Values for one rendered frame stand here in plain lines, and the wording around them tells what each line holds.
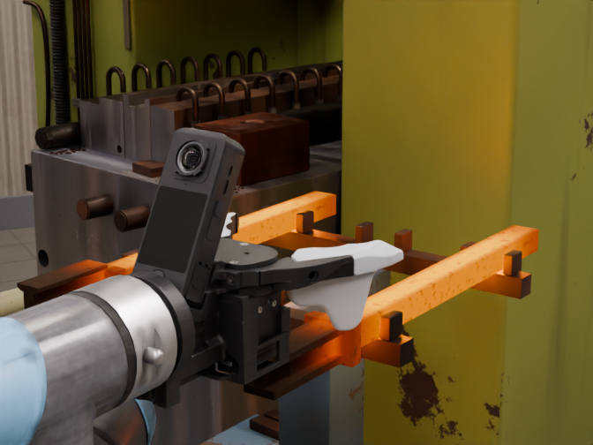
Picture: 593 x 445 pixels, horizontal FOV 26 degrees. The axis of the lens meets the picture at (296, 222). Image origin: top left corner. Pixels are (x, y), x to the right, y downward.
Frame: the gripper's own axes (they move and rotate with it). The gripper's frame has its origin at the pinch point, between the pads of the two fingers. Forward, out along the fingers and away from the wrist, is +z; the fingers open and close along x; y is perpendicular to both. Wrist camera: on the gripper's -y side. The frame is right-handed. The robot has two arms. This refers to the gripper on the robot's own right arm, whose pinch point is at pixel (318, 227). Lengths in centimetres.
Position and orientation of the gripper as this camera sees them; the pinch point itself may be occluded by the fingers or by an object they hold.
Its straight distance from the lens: 96.3
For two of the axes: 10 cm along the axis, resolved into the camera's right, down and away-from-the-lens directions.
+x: 8.2, 1.5, -5.6
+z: 5.8, -2.2, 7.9
